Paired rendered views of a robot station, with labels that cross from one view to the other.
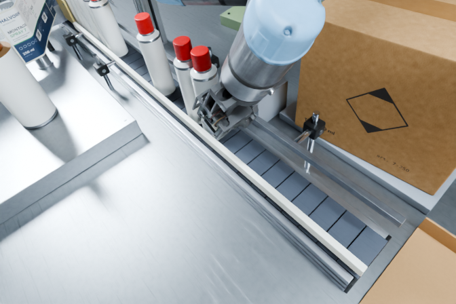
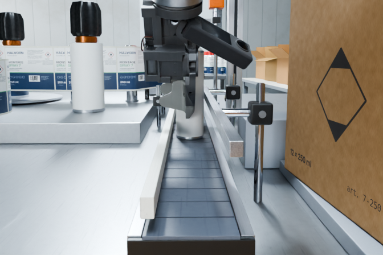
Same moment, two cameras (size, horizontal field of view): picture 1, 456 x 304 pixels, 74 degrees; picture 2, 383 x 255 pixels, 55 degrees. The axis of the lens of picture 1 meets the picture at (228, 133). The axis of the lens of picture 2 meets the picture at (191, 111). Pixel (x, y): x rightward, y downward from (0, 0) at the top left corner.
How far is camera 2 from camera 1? 0.51 m
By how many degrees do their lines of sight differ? 50
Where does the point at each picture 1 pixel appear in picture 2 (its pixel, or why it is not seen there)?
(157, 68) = not seen: hidden behind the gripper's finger
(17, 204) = (11, 134)
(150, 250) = (32, 182)
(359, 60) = (322, 22)
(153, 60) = not seen: hidden behind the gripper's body
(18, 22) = (130, 58)
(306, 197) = (198, 181)
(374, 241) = (220, 228)
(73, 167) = (66, 132)
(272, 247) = (119, 223)
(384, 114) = (345, 94)
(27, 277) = not seen: outside the picture
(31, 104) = (85, 89)
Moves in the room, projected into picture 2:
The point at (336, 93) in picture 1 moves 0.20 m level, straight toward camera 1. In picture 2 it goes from (310, 86) to (176, 93)
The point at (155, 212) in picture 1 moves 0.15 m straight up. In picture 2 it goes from (74, 171) to (70, 86)
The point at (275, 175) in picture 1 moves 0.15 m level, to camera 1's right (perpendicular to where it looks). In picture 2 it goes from (194, 164) to (300, 185)
